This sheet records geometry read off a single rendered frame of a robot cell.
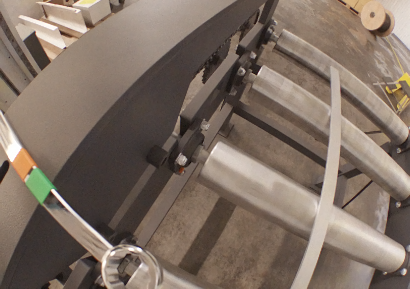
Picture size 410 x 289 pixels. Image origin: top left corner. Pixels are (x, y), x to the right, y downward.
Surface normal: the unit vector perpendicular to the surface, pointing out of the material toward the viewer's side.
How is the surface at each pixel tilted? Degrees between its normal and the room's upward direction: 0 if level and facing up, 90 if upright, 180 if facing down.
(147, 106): 90
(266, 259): 0
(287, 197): 9
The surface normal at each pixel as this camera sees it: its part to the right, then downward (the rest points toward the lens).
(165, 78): 0.86, 0.50
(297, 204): 0.05, -0.31
